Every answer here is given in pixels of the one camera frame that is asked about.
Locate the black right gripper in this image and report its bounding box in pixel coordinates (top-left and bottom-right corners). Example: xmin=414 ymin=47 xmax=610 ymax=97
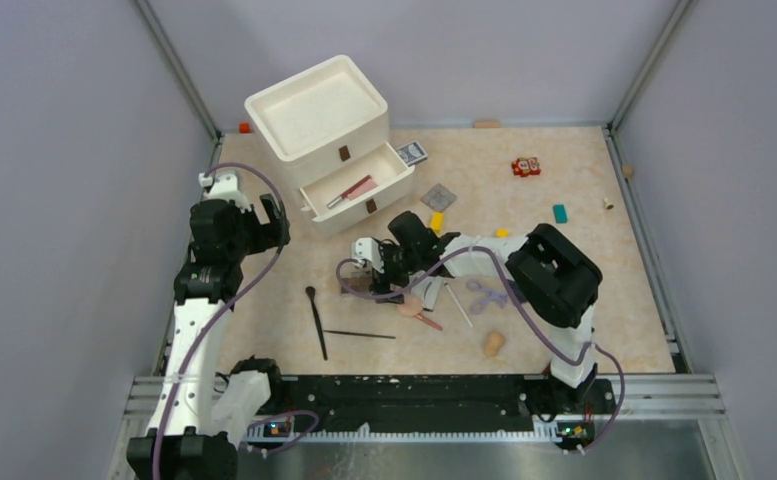
xmin=370 ymin=242 xmax=422 ymax=303

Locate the pink compact case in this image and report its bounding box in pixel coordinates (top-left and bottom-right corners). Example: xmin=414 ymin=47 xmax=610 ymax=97
xmin=347 ymin=178 xmax=378 ymax=201

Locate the silver red lip pencil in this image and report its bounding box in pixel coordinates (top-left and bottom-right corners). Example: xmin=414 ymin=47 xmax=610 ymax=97
xmin=326 ymin=175 xmax=372 ymax=209

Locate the white plastic drawer organizer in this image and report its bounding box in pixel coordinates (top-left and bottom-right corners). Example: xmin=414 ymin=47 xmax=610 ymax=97
xmin=244 ymin=54 xmax=415 ymax=235

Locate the brown eyeshadow palette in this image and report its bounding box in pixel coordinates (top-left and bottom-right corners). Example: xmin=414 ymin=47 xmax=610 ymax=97
xmin=340 ymin=271 xmax=372 ymax=295

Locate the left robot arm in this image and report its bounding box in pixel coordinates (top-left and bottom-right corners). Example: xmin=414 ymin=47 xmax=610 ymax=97
xmin=126 ymin=194 xmax=290 ymax=479

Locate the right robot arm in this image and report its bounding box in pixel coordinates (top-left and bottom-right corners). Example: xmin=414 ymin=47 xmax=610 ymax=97
xmin=351 ymin=211 xmax=603 ymax=412

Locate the black makeup brush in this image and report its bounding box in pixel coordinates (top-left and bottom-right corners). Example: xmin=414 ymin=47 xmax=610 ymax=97
xmin=305 ymin=285 xmax=328 ymax=361

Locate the beige makeup sponge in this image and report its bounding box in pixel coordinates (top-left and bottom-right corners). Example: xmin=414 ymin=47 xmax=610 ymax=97
xmin=483 ymin=331 xmax=506 ymax=358

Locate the yellow rectangular toy block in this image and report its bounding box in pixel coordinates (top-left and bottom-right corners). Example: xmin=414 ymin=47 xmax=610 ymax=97
xmin=429 ymin=212 xmax=444 ymax=235

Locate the white false eyelash card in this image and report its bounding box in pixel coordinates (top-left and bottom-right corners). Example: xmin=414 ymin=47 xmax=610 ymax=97
xmin=409 ymin=271 xmax=444 ymax=312

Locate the white cosmetic pencil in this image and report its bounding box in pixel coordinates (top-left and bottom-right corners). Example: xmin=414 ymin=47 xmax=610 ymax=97
xmin=444 ymin=283 xmax=474 ymax=328

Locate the peach powder puff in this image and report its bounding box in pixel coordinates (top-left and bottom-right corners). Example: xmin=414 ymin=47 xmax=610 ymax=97
xmin=396 ymin=294 xmax=424 ymax=317

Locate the blue playing card deck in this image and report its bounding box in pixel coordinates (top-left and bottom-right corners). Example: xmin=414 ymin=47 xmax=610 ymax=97
xmin=395 ymin=141 xmax=429 ymax=167

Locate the thin black pencil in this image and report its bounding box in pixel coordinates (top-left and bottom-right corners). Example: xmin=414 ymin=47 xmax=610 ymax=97
xmin=323 ymin=330 xmax=396 ymax=340

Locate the teal toy block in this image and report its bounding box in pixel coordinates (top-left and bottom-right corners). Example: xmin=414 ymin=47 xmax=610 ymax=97
xmin=552 ymin=204 xmax=569 ymax=224

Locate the wooden block at wall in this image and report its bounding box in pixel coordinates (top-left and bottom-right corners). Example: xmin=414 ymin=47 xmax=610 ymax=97
xmin=473 ymin=119 xmax=502 ymax=129

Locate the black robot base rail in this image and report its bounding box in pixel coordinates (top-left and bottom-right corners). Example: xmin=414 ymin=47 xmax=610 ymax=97
xmin=258 ymin=374 xmax=616 ymax=433

